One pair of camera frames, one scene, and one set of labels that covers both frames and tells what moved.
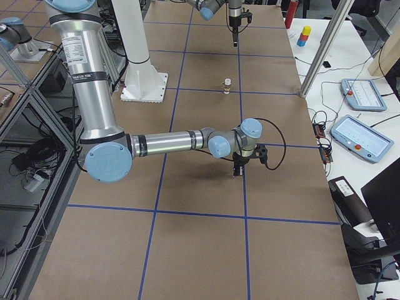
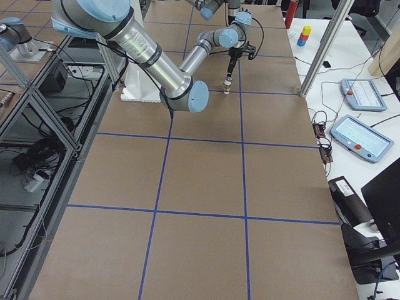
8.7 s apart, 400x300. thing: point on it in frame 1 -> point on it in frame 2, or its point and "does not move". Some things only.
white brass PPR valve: (227, 83) does not move
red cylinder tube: (290, 13) does not move
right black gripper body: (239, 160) -> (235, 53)
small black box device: (326, 64) does not move
